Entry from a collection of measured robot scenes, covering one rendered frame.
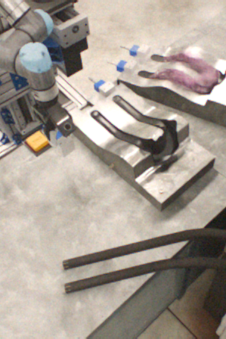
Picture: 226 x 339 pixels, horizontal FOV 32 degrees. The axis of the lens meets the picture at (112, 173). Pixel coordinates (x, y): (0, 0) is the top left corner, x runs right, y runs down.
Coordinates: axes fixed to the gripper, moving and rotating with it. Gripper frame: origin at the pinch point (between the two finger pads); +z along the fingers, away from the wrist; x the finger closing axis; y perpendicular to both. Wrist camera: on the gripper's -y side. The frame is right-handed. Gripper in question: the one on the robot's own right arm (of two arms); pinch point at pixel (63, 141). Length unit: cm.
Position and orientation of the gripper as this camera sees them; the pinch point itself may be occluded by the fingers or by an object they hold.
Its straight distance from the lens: 129.9
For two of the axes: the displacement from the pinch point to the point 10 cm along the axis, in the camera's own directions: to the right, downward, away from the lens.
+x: -7.5, 5.8, -3.2
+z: 0.8, 5.6, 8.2
